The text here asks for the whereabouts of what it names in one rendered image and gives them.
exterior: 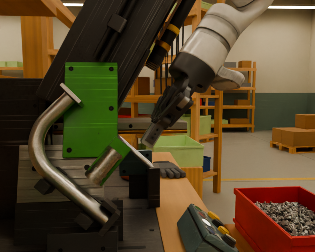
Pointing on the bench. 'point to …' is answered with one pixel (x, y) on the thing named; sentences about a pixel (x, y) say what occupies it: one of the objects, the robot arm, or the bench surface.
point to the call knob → (229, 239)
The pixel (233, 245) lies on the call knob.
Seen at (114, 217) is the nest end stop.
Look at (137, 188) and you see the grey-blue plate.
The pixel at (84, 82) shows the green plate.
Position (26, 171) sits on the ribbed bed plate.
